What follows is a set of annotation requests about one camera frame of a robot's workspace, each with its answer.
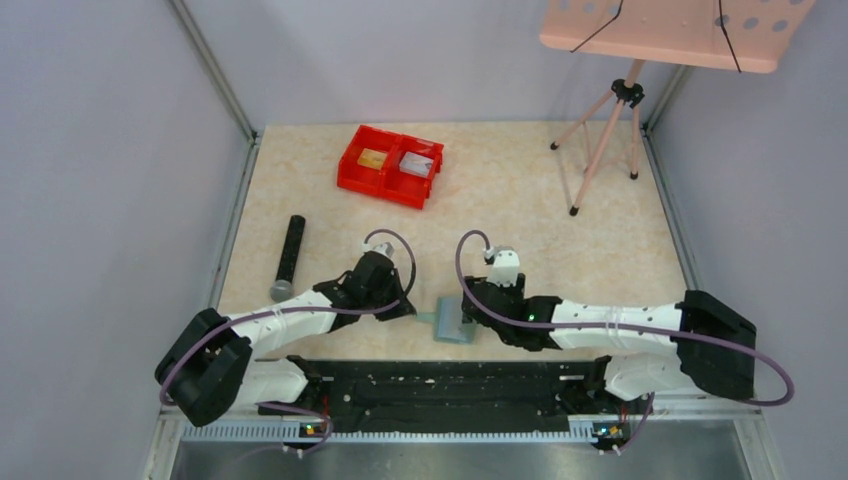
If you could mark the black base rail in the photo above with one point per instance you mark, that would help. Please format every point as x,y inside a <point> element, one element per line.
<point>427,400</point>

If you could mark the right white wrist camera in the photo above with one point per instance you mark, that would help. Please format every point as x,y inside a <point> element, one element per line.
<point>504,266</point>

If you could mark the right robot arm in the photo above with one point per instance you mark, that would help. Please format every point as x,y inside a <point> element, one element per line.
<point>696,342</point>

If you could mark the green card holder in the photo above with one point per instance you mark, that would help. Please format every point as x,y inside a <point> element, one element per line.
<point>448,323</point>

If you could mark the silver card in bin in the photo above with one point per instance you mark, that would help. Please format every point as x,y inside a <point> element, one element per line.
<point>416,164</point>

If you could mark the pink perforated tray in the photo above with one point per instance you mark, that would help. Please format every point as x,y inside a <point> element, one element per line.
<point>740,35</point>

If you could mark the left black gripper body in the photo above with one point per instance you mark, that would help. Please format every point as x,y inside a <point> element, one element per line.
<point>400,303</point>

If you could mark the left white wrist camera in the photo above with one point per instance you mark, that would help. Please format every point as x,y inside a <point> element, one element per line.
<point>385,248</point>

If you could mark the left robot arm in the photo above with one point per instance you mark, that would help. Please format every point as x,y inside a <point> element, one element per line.
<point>218,362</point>

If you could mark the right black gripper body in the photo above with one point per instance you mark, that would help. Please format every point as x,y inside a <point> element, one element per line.
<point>475,312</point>

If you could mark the red two-compartment bin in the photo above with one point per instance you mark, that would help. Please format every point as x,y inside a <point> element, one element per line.
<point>389,183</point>

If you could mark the pink tripod stand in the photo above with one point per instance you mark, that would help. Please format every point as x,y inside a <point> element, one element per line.
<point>627,93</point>

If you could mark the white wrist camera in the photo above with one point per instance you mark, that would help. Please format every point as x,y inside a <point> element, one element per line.
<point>385,248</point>
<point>504,266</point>

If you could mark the gold card in bin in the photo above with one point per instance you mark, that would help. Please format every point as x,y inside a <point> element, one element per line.
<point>372,159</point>

